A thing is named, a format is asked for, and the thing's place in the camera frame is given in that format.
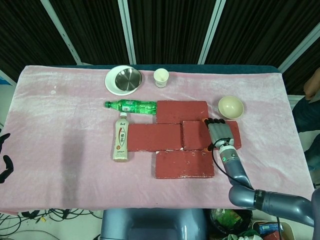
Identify left robot hand black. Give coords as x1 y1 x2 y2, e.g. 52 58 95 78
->
0 129 13 185

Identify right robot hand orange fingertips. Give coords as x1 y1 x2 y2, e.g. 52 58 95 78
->
201 117 236 153

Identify red brick with face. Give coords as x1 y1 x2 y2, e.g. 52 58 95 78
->
181 120 243 151

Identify person forearm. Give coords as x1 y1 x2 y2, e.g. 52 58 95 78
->
303 74 320 101

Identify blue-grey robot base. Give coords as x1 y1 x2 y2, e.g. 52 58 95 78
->
101 207 208 240

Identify red brick with faint scratches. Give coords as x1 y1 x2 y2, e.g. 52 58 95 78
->
156 100 209 125

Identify red brick white-flecked face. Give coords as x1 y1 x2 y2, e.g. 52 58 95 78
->
154 149 216 180

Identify red brick white-chipped side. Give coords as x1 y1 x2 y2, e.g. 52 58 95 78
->
127 123 183 152

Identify beige ceramic bowl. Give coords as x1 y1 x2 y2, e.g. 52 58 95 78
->
217 96 245 120

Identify pink velvet table cloth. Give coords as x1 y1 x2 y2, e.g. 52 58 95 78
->
0 65 316 216

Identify white paper cup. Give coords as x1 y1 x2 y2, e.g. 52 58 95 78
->
153 68 169 89

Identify black trash bag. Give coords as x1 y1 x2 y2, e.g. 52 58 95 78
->
209 207 253 240

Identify seated person dark clothes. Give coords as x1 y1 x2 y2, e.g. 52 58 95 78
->
292 94 320 173

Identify green plastic soda bottle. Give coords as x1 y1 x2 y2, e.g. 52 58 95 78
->
104 98 158 116

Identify beige milk tea bottle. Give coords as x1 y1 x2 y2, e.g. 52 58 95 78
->
112 112 131 163

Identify blue packet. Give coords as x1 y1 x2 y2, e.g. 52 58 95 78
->
258 223 283 235

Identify stainless steel dish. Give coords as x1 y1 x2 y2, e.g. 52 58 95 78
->
114 69 143 91

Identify white round plate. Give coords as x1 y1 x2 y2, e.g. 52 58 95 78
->
104 65 143 96

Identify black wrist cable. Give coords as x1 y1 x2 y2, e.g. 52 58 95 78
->
210 138 253 188

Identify black floor cable tangle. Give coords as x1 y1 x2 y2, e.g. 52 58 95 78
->
0 207 103 226

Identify white partition post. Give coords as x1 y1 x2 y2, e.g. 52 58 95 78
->
278 22 320 73
118 0 137 65
198 0 225 65
46 0 82 65

